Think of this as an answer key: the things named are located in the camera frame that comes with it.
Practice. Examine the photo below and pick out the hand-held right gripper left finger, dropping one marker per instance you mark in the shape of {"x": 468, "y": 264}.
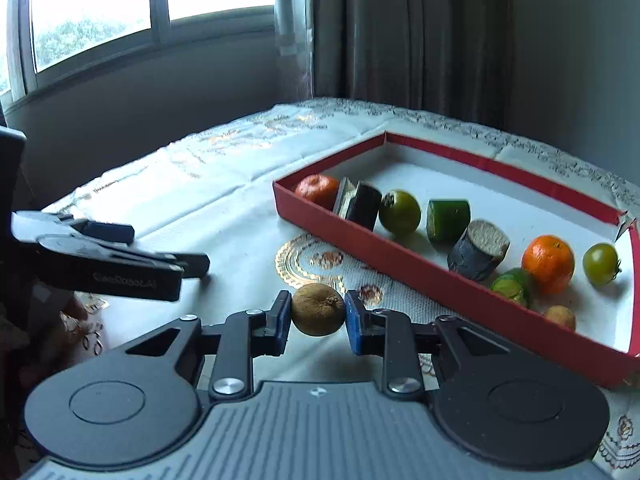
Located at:
{"x": 283, "y": 321}

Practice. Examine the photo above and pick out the green tomato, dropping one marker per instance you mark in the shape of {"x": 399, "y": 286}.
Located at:
{"x": 400, "y": 211}
{"x": 601, "y": 264}

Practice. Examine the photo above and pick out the brown patterned curtain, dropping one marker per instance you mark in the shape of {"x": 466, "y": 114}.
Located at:
{"x": 410, "y": 35}

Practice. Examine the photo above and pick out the window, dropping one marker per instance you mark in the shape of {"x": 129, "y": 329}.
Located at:
{"x": 100, "y": 5}

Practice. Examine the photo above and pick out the sheer white curtain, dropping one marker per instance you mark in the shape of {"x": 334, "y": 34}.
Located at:
{"x": 302, "y": 75}

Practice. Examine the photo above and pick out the large orange tangerine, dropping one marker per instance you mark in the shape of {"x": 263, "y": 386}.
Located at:
{"x": 547, "y": 263}

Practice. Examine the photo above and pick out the brown longan fruit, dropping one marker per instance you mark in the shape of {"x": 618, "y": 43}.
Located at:
{"x": 318, "y": 309}
{"x": 559, "y": 318}

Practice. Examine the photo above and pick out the small orange tangerine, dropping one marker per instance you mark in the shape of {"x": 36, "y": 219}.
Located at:
{"x": 315, "y": 188}

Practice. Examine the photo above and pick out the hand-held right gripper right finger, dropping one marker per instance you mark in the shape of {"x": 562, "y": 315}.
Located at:
{"x": 354, "y": 324}

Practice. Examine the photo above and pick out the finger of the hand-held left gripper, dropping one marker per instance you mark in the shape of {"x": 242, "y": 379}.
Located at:
{"x": 107, "y": 233}
{"x": 192, "y": 265}

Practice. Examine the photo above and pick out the red cardboard box tray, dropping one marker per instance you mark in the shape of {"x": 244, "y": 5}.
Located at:
{"x": 400, "y": 261}

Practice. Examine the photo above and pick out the person's left hand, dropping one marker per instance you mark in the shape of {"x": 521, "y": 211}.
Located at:
{"x": 76, "y": 309}

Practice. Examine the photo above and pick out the green cucumber piece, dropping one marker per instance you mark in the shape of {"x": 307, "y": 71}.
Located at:
{"x": 512, "y": 286}
{"x": 447, "y": 221}

